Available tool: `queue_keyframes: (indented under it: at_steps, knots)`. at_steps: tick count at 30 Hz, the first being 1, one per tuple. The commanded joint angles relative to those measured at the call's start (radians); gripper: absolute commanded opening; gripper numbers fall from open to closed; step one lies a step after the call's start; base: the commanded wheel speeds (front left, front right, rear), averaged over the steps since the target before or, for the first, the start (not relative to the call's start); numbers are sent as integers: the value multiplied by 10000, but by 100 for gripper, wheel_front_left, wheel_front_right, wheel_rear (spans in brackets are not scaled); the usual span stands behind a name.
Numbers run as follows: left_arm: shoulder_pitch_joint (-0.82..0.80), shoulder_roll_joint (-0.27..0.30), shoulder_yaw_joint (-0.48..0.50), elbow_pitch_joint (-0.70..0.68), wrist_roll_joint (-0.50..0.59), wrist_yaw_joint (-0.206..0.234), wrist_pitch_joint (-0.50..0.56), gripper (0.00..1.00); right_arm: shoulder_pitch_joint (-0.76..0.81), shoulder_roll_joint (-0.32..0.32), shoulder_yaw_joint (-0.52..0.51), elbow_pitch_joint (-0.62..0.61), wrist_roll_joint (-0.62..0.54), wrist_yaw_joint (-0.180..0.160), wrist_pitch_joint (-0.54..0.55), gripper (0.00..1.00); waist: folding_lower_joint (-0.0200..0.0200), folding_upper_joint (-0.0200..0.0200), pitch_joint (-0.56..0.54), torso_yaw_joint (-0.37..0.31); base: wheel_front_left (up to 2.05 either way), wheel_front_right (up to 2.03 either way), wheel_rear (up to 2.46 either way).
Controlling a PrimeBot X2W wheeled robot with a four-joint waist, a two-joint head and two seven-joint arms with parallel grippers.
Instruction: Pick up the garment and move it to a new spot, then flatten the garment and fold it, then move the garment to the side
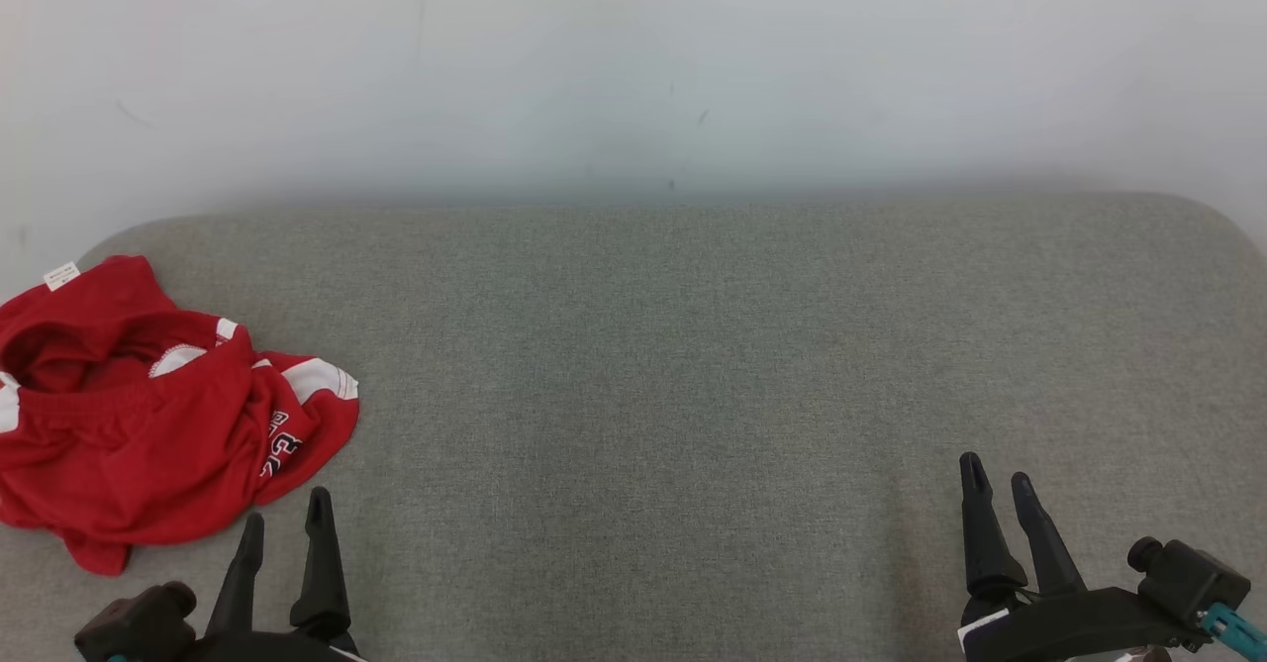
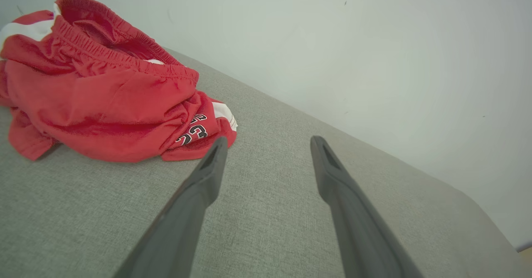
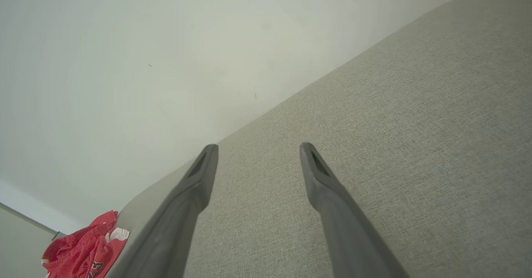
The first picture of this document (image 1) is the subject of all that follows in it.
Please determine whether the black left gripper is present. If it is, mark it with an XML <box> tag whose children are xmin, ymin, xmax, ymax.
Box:
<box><xmin>178</xmin><ymin>487</ymin><xmax>367</xmax><ymax>662</ymax></box>

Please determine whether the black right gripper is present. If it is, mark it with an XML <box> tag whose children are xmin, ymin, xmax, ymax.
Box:
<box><xmin>956</xmin><ymin>452</ymin><xmax>1207</xmax><ymax>662</ymax></box>

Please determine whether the red shirt with white sleeves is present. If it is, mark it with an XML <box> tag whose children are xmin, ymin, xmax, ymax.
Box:
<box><xmin>0</xmin><ymin>254</ymin><xmax>360</xmax><ymax>510</ymax></box>

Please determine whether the teal right camera cable connector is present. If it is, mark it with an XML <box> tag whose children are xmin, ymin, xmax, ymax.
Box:
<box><xmin>1200</xmin><ymin>603</ymin><xmax>1267</xmax><ymax>655</ymax></box>

